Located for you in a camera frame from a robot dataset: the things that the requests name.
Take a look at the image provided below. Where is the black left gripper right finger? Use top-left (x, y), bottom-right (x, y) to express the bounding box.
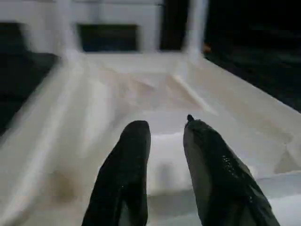
top-left (182, 114), bottom-right (281, 226)

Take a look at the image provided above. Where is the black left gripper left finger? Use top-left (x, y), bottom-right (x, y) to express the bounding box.
top-left (81, 120), bottom-right (151, 226)

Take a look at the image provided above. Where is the white plastic table top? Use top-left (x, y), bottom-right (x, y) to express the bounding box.
top-left (0, 50), bottom-right (301, 226)

